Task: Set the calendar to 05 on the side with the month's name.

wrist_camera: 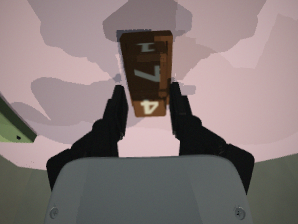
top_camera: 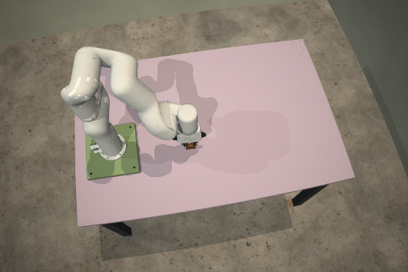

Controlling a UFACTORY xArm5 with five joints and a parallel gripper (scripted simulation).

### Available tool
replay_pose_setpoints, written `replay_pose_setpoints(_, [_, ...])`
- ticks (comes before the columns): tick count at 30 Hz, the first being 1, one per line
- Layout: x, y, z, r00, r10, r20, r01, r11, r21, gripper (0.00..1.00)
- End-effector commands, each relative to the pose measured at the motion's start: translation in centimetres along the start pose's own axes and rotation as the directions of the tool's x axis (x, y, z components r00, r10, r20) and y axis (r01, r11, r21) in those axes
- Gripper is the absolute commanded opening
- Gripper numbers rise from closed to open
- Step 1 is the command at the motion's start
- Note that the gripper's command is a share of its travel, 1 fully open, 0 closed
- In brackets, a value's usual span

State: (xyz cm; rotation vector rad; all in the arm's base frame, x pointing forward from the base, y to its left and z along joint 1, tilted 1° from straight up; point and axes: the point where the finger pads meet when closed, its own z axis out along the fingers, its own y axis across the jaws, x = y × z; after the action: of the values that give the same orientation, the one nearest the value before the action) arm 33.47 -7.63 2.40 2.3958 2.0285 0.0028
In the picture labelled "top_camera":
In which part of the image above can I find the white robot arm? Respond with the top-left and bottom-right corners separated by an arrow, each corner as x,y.
60,46 -> 198,161

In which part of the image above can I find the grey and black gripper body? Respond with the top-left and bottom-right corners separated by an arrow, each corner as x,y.
177,123 -> 202,143

